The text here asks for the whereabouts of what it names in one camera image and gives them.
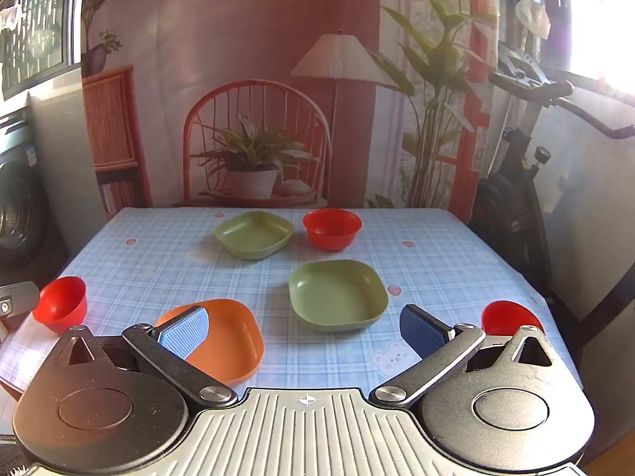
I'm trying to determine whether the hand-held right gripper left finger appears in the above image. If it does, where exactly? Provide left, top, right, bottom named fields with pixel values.
left=52, top=305, right=240, bottom=407

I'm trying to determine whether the white plastic bag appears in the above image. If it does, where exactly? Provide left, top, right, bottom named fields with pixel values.
left=515, top=0, right=552, bottom=40

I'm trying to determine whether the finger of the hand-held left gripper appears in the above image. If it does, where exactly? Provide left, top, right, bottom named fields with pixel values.
left=0, top=281, right=40, bottom=319

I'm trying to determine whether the red bowl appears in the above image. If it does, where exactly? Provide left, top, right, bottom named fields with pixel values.
left=302, top=209, right=362, bottom=251
left=32, top=276, right=89, bottom=334
left=481, top=300, right=545, bottom=338

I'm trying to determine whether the window with frame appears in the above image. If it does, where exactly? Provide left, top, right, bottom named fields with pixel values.
left=0, top=0, right=84, bottom=102

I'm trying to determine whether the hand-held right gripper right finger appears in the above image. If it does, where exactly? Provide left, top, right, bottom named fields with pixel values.
left=369, top=303, right=564, bottom=407

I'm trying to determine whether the green square plate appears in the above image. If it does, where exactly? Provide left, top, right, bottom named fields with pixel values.
left=214, top=211, right=295, bottom=261
left=289, top=259, right=388, bottom=333

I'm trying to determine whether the blue plaid tablecloth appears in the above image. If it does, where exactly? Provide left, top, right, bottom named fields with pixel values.
left=0, top=205, right=583, bottom=400

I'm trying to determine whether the black tripod stand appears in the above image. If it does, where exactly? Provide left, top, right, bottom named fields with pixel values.
left=469, top=38, right=635, bottom=323

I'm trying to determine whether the dark washing machine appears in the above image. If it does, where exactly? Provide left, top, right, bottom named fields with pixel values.
left=0, top=111, right=67, bottom=281

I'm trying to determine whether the orange square plate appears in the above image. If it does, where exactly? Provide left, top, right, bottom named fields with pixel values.
left=155, top=299, right=265, bottom=385

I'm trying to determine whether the printed backdrop cloth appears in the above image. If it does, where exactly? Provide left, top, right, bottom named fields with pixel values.
left=79, top=0, right=502, bottom=224

